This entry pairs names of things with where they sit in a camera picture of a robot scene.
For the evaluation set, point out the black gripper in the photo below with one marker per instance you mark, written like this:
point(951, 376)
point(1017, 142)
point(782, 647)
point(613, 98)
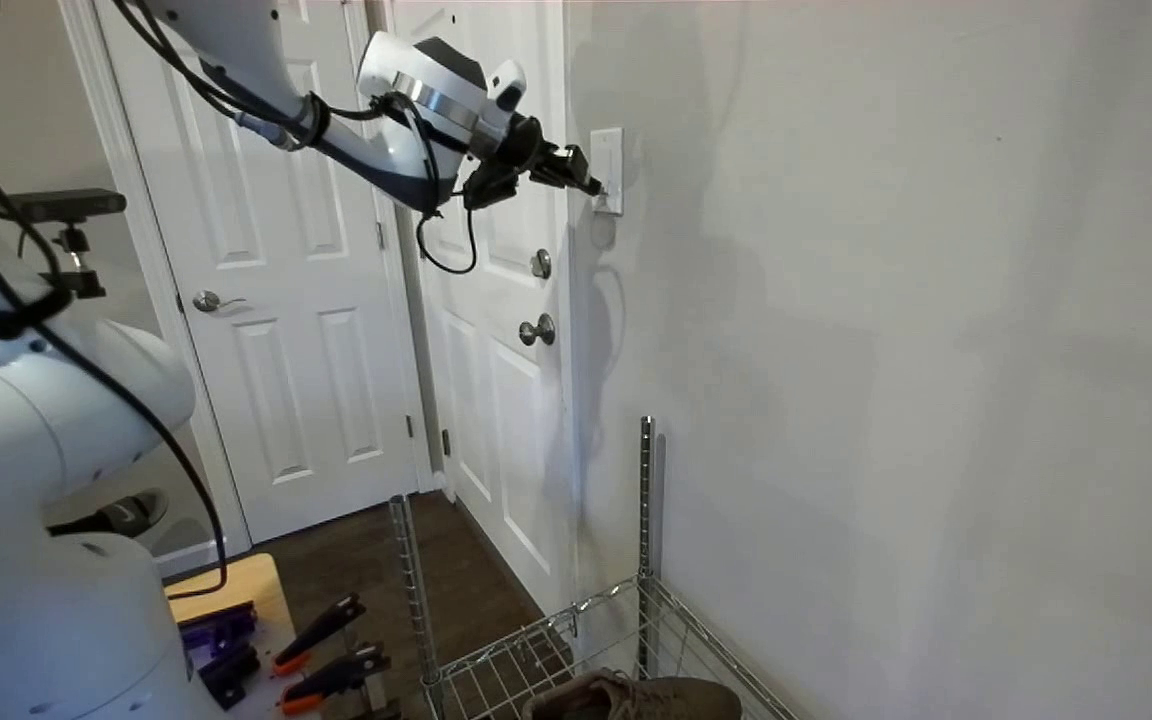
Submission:
point(517, 154)

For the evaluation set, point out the white wall light switch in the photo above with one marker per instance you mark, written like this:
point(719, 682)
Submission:
point(611, 171)

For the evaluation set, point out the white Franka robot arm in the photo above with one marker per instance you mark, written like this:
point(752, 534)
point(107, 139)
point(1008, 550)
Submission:
point(58, 443)

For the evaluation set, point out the silver deadbolt knob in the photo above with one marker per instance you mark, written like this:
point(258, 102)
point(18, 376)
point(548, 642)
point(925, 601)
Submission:
point(540, 267)

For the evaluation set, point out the silver round door knob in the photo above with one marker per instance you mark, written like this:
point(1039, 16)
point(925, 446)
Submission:
point(539, 331)

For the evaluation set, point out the white panel door with knobs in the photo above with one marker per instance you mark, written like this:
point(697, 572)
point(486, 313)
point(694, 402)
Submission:
point(496, 372)

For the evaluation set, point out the black orange bar clamp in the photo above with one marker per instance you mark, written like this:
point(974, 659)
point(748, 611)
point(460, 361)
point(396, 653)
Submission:
point(336, 678)
point(323, 630)

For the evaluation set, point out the brown suede shoe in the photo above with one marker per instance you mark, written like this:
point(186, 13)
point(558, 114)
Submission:
point(656, 699)

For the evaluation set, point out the light wooden board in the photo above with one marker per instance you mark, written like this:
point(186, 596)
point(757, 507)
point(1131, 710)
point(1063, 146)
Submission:
point(239, 587)

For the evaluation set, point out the purple black tool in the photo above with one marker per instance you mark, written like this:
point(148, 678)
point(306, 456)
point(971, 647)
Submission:
point(218, 639)

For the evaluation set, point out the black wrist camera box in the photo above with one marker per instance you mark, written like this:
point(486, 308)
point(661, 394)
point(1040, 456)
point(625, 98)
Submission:
point(458, 63)

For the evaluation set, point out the white door frame trim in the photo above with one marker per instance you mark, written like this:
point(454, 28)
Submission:
point(577, 402)

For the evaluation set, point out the black camera on stand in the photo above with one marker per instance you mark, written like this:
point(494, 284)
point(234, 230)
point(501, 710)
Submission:
point(62, 206)

